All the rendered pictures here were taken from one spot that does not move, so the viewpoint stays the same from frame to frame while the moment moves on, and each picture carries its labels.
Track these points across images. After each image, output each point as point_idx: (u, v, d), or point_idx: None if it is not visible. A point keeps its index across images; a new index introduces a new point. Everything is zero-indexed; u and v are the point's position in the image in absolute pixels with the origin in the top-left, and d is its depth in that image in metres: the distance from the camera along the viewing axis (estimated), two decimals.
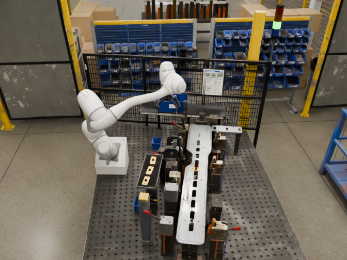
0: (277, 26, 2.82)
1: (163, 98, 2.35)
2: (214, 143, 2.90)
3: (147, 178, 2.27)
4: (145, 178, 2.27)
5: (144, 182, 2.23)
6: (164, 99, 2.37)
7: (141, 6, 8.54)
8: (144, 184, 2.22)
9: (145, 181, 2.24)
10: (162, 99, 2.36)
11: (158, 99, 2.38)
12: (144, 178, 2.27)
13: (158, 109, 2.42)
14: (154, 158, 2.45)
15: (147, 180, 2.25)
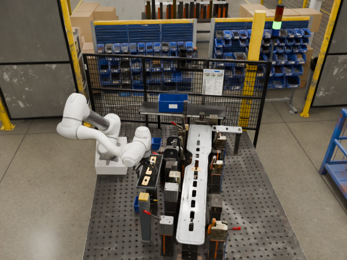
0: (277, 26, 2.82)
1: (141, 163, 2.14)
2: (214, 143, 2.90)
3: (147, 178, 2.27)
4: (145, 178, 2.27)
5: (144, 182, 2.23)
6: (142, 164, 2.15)
7: (141, 6, 8.54)
8: (144, 184, 2.22)
9: (145, 181, 2.24)
10: (139, 164, 2.15)
11: None
12: (144, 178, 2.27)
13: (137, 174, 2.21)
14: (154, 158, 2.45)
15: (147, 180, 2.25)
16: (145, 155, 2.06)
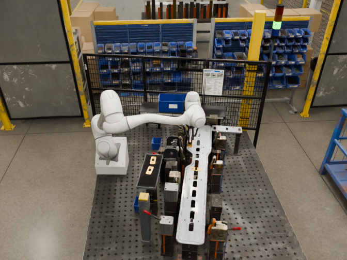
0: (277, 26, 2.82)
1: (188, 127, 2.34)
2: (214, 143, 2.90)
3: None
4: (189, 141, 2.47)
5: (189, 145, 2.44)
6: (188, 127, 2.35)
7: (141, 6, 8.54)
8: (189, 146, 2.42)
9: (190, 144, 2.44)
10: (188, 128, 2.35)
11: (185, 128, 2.37)
12: None
13: (188, 139, 2.41)
14: (154, 158, 2.45)
15: (191, 143, 2.45)
16: None
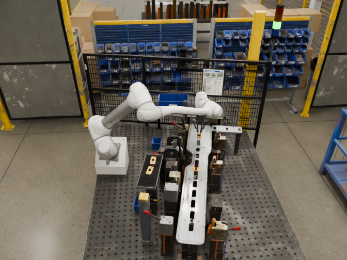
0: (277, 26, 2.82)
1: (198, 121, 2.86)
2: (214, 143, 2.90)
3: (200, 133, 2.99)
4: (198, 133, 2.98)
5: (199, 136, 2.95)
6: (198, 122, 2.87)
7: (141, 6, 8.54)
8: (199, 137, 2.93)
9: (199, 136, 2.95)
10: (197, 122, 2.87)
11: (195, 122, 2.89)
12: None
13: (198, 131, 2.92)
14: (154, 158, 2.45)
15: (200, 135, 2.97)
16: None
